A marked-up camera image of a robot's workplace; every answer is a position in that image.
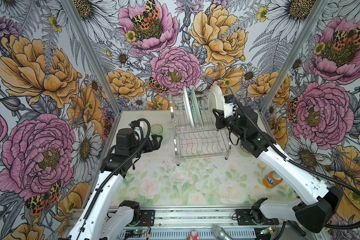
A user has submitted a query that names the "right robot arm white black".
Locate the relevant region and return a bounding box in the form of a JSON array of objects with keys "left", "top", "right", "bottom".
[{"left": 212, "top": 107, "right": 343, "bottom": 233}]

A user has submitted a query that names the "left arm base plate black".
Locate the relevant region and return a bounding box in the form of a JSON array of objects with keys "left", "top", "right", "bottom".
[{"left": 136, "top": 210, "right": 156, "bottom": 227}]

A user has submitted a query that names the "watermelon pattern plate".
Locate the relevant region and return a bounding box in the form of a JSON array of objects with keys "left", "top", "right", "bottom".
[{"left": 183, "top": 87, "right": 195, "bottom": 128}]

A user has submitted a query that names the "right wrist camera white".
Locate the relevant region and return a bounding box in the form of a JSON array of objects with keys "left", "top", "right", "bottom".
[{"left": 222, "top": 94, "right": 237, "bottom": 119}]

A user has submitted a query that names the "mint green plate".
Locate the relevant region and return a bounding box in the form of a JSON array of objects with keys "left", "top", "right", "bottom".
[{"left": 191, "top": 90, "right": 204, "bottom": 126}]

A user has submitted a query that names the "black corrugated cable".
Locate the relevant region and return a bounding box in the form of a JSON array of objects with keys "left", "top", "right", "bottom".
[
  {"left": 226, "top": 86, "right": 360, "bottom": 230},
  {"left": 74, "top": 117, "right": 152, "bottom": 238}
]

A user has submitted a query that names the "cream white plate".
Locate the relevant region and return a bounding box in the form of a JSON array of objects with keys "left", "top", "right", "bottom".
[{"left": 208, "top": 85, "right": 224, "bottom": 122}]

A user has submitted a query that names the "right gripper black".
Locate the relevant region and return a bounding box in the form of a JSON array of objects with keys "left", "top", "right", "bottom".
[{"left": 213, "top": 108, "right": 247, "bottom": 140}]

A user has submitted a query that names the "chrome two-tier dish rack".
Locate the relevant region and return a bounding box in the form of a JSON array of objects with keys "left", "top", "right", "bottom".
[{"left": 169, "top": 89, "right": 232, "bottom": 165}]

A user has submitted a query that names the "pink black patterned bowl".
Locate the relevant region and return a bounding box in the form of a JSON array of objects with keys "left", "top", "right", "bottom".
[{"left": 240, "top": 145, "right": 253, "bottom": 156}]

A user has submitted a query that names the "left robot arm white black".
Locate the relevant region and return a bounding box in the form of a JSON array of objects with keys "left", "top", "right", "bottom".
[{"left": 66, "top": 127, "right": 163, "bottom": 240}]

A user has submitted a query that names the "left black corrugated cable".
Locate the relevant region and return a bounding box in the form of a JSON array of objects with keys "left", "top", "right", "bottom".
[{"left": 74, "top": 117, "right": 152, "bottom": 238}]

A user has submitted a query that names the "orange capped small jar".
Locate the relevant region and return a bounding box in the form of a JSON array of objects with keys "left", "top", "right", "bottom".
[{"left": 263, "top": 171, "right": 283, "bottom": 189}]

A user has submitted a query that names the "clear glass cup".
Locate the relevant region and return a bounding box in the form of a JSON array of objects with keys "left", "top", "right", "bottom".
[{"left": 139, "top": 121, "right": 146, "bottom": 137}]

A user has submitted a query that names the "small red pink figure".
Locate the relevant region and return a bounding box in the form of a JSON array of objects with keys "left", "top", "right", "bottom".
[{"left": 186, "top": 230, "right": 200, "bottom": 240}]

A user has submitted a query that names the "black handled screwdriver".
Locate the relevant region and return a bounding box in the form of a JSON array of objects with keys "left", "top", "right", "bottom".
[{"left": 288, "top": 221, "right": 307, "bottom": 237}]

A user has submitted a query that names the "green tinted glass cup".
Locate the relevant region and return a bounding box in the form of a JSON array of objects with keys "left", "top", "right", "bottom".
[{"left": 150, "top": 124, "right": 164, "bottom": 136}]

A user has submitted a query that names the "right black corrugated cable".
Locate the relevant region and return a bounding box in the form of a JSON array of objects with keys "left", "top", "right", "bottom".
[{"left": 226, "top": 86, "right": 360, "bottom": 230}]

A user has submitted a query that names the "aluminium frame rail front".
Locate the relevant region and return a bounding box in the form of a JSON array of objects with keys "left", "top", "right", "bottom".
[{"left": 65, "top": 205, "right": 323, "bottom": 230}]

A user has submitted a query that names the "green circuit board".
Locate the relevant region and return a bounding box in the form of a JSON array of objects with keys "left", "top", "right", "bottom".
[{"left": 125, "top": 230, "right": 146, "bottom": 238}]

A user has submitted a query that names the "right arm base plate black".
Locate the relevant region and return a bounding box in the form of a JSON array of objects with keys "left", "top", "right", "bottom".
[{"left": 231, "top": 209, "right": 279, "bottom": 226}]

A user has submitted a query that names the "silver microphone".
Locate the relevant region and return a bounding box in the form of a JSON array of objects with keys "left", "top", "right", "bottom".
[{"left": 212, "top": 225, "right": 234, "bottom": 240}]

